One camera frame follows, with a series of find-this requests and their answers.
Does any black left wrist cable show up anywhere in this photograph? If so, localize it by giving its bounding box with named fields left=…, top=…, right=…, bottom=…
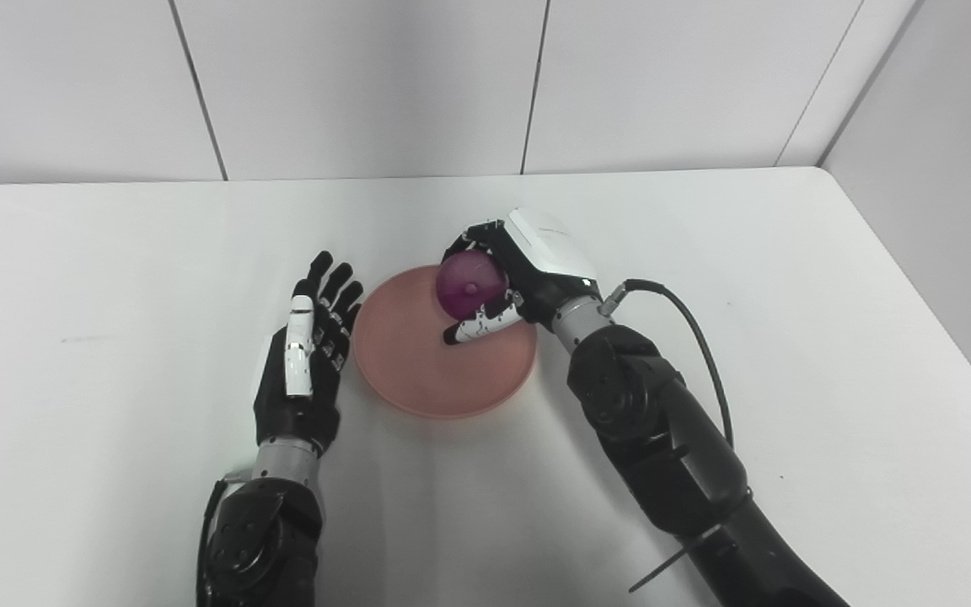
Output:
left=196, top=476, right=229, bottom=607

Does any purple red onion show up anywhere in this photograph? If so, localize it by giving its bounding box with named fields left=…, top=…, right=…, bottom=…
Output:
left=437, top=250, right=509, bottom=320

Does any pink round plate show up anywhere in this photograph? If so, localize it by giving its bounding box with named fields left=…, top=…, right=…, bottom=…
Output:
left=352, top=264, right=538, bottom=420

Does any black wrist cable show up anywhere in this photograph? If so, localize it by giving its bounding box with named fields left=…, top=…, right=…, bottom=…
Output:
left=196, top=476, right=229, bottom=607
left=599, top=279, right=735, bottom=448

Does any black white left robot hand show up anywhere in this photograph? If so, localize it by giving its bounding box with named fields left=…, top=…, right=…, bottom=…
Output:
left=253, top=250, right=365, bottom=459

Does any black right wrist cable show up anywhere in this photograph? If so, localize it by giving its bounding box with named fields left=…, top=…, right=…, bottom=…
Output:
left=599, top=279, right=735, bottom=448

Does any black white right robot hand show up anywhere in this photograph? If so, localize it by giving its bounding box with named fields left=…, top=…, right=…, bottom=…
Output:
left=442, top=207, right=603, bottom=346

